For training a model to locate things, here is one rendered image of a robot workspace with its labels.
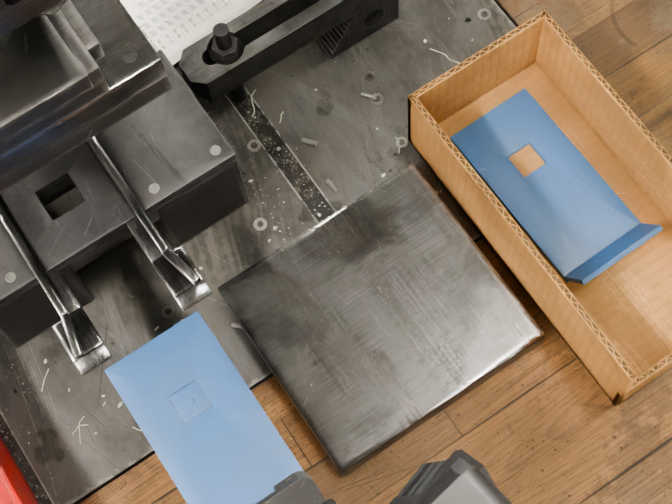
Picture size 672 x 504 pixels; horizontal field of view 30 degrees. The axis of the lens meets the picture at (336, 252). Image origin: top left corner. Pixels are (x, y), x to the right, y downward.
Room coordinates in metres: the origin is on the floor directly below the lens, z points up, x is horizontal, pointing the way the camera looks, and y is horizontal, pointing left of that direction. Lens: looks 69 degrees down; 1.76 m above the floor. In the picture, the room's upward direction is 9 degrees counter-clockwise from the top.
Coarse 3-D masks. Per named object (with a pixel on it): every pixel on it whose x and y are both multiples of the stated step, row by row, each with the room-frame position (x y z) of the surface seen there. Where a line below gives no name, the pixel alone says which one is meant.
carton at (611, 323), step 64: (512, 64) 0.44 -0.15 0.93; (576, 64) 0.42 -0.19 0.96; (448, 128) 0.41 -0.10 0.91; (576, 128) 0.39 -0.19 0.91; (640, 128) 0.36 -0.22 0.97; (640, 192) 0.33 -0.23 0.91; (512, 256) 0.29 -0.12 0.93; (640, 256) 0.29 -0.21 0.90; (576, 320) 0.23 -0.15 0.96; (640, 320) 0.24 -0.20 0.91; (640, 384) 0.19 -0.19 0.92
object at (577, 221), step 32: (512, 96) 0.43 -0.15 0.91; (480, 128) 0.40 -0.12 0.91; (512, 128) 0.40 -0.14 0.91; (544, 128) 0.40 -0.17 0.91; (480, 160) 0.38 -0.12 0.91; (544, 160) 0.37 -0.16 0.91; (576, 160) 0.37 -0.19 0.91; (512, 192) 0.35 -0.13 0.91; (544, 192) 0.34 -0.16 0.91; (576, 192) 0.34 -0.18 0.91; (608, 192) 0.34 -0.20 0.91; (544, 224) 0.32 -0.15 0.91; (576, 224) 0.32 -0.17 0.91; (608, 224) 0.31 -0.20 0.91; (640, 224) 0.31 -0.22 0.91; (576, 256) 0.29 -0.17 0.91; (608, 256) 0.28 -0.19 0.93
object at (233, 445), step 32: (192, 320) 0.26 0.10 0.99; (160, 352) 0.24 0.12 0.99; (192, 352) 0.24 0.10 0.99; (224, 352) 0.24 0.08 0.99; (128, 384) 0.23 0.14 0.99; (160, 384) 0.22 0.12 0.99; (224, 384) 0.22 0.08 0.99; (160, 416) 0.20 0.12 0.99; (224, 416) 0.20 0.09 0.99; (256, 416) 0.19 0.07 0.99; (160, 448) 0.18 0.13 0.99; (192, 448) 0.18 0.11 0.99; (224, 448) 0.18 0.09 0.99; (256, 448) 0.17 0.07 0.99; (288, 448) 0.17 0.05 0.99; (192, 480) 0.16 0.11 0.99; (224, 480) 0.16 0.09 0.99; (256, 480) 0.15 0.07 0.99
